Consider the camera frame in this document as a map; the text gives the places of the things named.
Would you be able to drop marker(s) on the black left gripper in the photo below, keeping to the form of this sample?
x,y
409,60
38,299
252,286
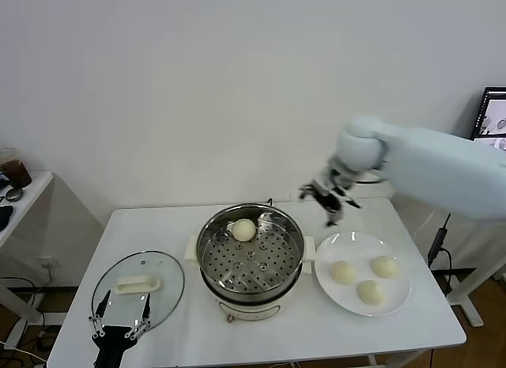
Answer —
x,y
112,344

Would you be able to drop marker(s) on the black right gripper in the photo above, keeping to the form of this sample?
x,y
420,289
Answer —
x,y
332,190

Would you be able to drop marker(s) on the white steamed baozi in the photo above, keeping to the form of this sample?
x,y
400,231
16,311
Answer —
x,y
343,272
243,230
371,293
383,267

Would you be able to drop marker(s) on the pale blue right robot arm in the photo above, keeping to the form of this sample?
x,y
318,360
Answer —
x,y
427,166

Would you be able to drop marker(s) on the white round plate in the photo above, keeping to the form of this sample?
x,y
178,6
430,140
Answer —
x,y
330,257

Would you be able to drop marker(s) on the stainless steel pot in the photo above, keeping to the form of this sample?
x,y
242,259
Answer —
x,y
253,265

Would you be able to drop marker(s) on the black pouch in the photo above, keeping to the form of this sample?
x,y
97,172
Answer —
x,y
4,217

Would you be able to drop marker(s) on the round grey disc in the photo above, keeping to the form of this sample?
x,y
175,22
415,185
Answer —
x,y
15,195

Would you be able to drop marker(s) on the white side desk with label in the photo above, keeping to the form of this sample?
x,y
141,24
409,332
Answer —
x,y
466,304

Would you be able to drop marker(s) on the clear cup of iced coffee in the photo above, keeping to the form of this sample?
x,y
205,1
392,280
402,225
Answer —
x,y
20,176

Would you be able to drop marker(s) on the white wall socket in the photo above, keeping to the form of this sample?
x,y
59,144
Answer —
x,y
49,262

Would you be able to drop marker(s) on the grey laptop showing camera views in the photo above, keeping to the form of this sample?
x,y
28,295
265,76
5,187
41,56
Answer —
x,y
494,111

